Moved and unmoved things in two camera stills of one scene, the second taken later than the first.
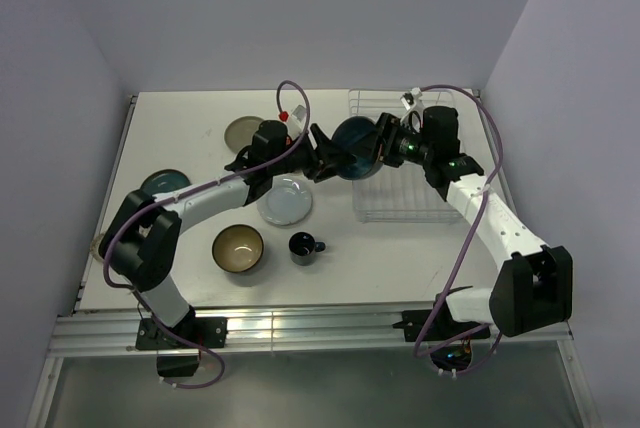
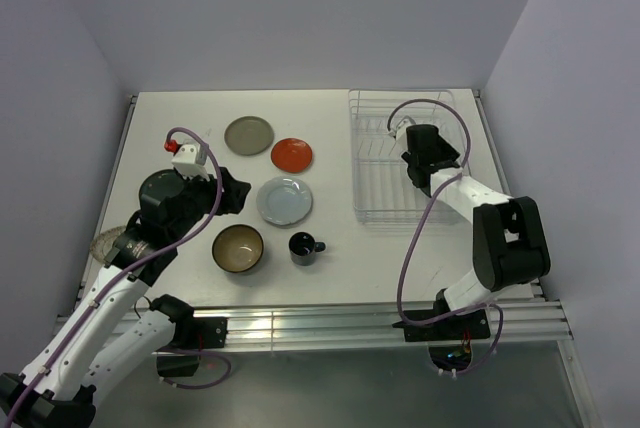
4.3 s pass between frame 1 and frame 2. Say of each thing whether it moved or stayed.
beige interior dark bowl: stayed
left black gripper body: moved
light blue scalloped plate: stayed
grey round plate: stayed
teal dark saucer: stayed
